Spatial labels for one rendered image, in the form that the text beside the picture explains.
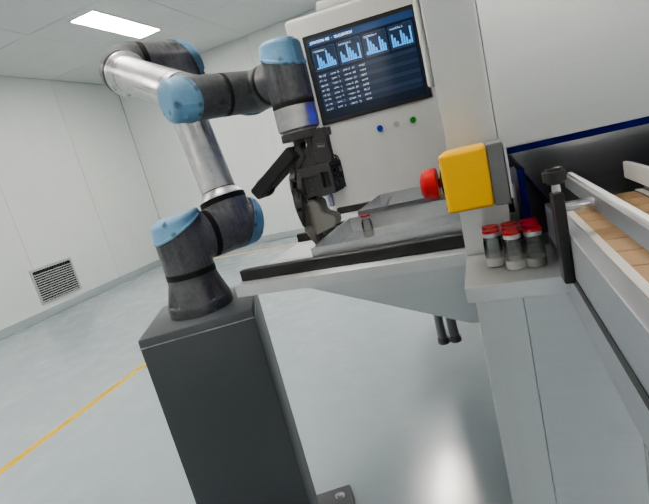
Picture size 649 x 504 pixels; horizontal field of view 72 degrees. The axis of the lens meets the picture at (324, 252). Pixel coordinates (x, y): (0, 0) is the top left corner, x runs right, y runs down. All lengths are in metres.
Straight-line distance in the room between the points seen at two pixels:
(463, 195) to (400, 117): 1.15
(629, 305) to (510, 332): 0.40
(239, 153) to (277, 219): 1.16
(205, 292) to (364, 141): 0.90
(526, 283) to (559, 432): 0.32
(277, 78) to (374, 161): 0.95
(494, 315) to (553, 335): 0.08
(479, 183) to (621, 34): 0.23
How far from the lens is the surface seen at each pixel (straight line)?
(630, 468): 0.84
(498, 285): 0.54
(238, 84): 0.85
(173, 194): 7.85
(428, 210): 0.98
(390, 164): 1.69
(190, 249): 1.03
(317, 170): 0.78
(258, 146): 6.93
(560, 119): 0.65
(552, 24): 0.65
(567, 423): 0.79
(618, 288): 0.35
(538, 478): 0.85
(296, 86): 0.79
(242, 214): 1.09
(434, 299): 0.80
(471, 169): 0.55
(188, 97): 0.80
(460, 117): 0.64
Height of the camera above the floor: 1.06
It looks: 12 degrees down
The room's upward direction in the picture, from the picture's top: 14 degrees counter-clockwise
